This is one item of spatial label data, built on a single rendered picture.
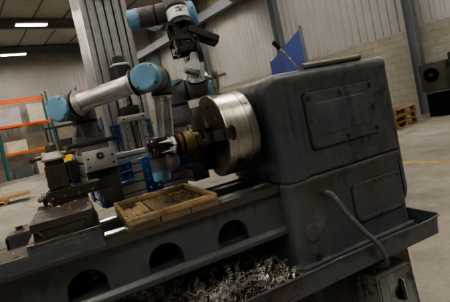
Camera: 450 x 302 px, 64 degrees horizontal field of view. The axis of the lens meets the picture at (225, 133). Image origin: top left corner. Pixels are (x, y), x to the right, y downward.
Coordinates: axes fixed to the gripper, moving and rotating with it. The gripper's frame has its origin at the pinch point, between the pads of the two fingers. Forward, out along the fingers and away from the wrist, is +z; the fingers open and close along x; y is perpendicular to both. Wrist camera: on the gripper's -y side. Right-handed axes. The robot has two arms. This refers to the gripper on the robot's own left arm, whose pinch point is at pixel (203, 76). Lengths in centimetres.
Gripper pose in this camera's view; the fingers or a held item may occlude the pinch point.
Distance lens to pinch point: 120.3
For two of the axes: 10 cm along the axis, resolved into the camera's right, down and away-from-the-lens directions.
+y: -8.9, 2.2, -4.0
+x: 3.4, -2.5, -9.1
